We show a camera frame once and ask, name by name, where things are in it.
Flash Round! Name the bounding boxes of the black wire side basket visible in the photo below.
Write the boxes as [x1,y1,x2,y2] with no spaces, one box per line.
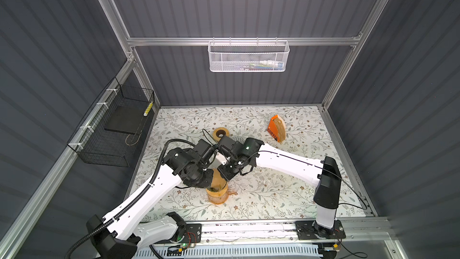
[68,80,155,167]

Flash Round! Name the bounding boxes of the white wire wall basket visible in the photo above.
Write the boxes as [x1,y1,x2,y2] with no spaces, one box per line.
[207,38,290,73]

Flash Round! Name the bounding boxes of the tubes in white basket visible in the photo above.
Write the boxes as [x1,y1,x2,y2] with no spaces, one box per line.
[240,60,285,71]

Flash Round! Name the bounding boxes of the green glass dripper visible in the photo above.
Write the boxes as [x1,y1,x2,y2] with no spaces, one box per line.
[207,184,228,193]

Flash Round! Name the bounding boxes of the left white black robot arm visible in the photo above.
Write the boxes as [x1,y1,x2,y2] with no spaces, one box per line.
[86,146,217,259]

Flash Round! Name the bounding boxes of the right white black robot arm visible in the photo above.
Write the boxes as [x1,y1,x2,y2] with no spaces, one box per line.
[218,136,346,241]

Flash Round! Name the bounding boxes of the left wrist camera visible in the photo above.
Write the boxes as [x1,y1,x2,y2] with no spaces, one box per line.
[192,139,218,164]

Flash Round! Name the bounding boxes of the black corrugated cable conduit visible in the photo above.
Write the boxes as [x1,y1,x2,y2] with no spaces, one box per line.
[63,138,196,259]

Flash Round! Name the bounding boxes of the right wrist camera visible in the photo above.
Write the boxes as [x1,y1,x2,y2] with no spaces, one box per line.
[218,135,243,158]

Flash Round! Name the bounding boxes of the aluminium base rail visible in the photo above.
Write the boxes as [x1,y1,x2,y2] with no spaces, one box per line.
[100,217,396,251]

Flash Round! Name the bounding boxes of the black foam pad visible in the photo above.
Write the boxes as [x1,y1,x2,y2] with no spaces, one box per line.
[104,106,147,135]

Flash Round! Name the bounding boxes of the orange coffee filter holder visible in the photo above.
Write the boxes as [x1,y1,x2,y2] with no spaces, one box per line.
[267,115,286,143]

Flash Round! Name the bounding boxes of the floral table mat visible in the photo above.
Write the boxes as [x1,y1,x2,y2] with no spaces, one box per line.
[131,106,339,221]

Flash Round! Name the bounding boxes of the yellow marker pen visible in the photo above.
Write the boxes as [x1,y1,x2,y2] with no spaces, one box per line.
[143,101,153,117]

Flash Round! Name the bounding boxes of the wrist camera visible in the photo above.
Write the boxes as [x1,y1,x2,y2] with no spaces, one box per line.
[192,139,218,164]
[218,135,243,158]

